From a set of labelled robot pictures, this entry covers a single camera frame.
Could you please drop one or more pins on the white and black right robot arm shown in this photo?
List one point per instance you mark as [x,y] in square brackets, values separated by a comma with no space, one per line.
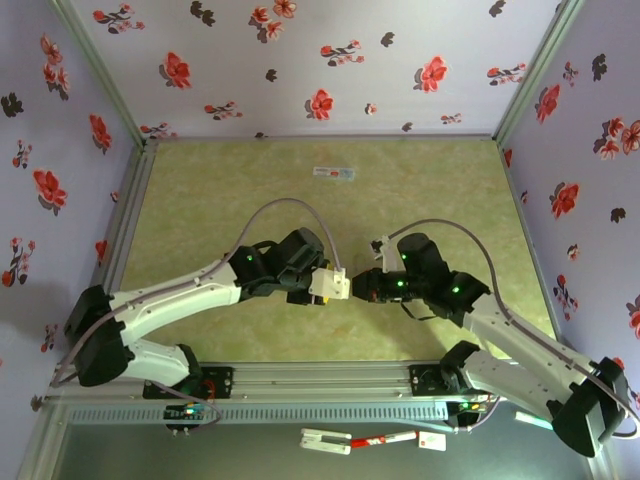
[515,335]

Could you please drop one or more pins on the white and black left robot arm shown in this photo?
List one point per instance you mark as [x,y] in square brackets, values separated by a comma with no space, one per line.
[165,300]

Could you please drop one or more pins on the white printed label sticker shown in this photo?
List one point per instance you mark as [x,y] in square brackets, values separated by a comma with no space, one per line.
[333,173]

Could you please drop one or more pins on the green-lit right circuit board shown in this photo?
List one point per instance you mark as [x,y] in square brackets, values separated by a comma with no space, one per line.
[467,406]

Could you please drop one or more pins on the green-lit circuit board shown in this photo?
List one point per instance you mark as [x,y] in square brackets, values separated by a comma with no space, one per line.
[187,412]
[467,406]

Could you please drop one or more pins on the white plastic clip holder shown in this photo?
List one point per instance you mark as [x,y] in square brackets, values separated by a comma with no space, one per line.
[325,441]

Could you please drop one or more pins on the red and white pen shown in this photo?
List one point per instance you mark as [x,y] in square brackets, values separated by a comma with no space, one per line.
[382,440]

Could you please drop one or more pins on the white card with red logo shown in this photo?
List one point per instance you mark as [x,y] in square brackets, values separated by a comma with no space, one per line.
[432,441]

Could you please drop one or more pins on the green-lit left circuit board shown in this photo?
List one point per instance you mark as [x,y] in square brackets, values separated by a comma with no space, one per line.
[187,412]

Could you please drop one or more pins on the white and teal stick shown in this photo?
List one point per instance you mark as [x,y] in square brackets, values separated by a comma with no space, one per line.
[530,419]

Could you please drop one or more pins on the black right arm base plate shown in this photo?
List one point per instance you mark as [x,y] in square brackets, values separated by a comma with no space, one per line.
[425,382]

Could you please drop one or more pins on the aluminium table side rail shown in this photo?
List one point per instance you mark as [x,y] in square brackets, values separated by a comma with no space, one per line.
[530,240]
[132,200]

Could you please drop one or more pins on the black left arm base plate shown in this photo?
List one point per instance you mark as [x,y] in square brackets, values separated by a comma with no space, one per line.
[220,382]

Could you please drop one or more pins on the thin aluminium table edge rail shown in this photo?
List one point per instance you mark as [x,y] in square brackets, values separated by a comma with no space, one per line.
[325,136]

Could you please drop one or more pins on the aluminium upright frame post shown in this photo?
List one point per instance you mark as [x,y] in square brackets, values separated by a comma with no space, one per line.
[540,65]
[95,70]

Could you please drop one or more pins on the lower aluminium frame bar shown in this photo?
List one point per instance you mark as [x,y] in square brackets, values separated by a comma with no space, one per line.
[42,440]
[607,467]

